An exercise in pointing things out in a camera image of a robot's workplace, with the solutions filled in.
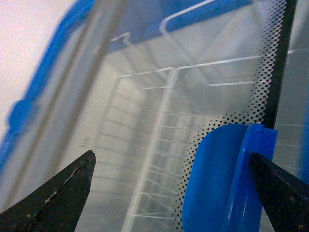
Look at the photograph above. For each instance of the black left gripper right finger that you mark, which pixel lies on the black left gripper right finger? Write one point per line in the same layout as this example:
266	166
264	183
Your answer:
285	198

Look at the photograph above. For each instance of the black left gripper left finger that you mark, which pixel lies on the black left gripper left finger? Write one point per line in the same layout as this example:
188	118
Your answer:
55	206

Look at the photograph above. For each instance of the sliding glass freezer lid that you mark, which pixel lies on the sliding glass freezer lid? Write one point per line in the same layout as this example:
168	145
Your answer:
220	195

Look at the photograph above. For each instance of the white blue chest freezer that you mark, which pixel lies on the white blue chest freezer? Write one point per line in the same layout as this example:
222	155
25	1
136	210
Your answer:
42	126

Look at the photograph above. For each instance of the white wire freezer basket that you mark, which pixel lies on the white wire freezer basket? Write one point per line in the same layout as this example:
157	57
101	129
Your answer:
150	131

